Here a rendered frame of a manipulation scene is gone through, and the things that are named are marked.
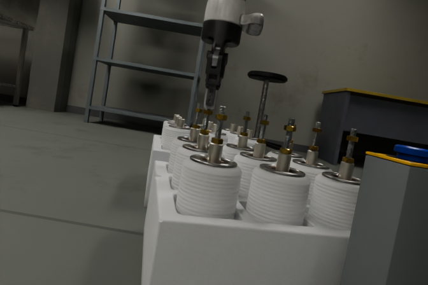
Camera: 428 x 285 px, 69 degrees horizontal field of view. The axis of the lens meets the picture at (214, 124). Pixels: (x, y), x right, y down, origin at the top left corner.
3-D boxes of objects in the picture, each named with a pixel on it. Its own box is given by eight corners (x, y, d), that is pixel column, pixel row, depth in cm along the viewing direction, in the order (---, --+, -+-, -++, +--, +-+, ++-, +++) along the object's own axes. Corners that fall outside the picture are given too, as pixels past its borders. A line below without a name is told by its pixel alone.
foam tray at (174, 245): (283, 240, 88) (295, 178, 87) (385, 350, 50) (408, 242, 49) (143, 228, 80) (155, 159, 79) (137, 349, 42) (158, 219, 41)
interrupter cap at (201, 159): (187, 156, 53) (188, 152, 52) (230, 161, 54) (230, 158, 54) (192, 165, 45) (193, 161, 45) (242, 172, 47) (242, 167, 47)
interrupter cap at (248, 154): (239, 152, 68) (239, 149, 68) (274, 159, 67) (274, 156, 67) (239, 158, 60) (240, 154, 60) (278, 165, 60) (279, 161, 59)
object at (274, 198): (228, 259, 57) (245, 161, 56) (276, 261, 59) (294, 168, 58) (245, 291, 47) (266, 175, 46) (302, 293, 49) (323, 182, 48)
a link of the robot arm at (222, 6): (263, 25, 55) (270, -10, 55) (201, 16, 55) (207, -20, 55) (259, 37, 64) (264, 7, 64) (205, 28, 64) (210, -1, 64)
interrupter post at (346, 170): (338, 178, 56) (342, 160, 56) (352, 182, 55) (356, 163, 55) (335, 179, 54) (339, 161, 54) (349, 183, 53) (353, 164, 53)
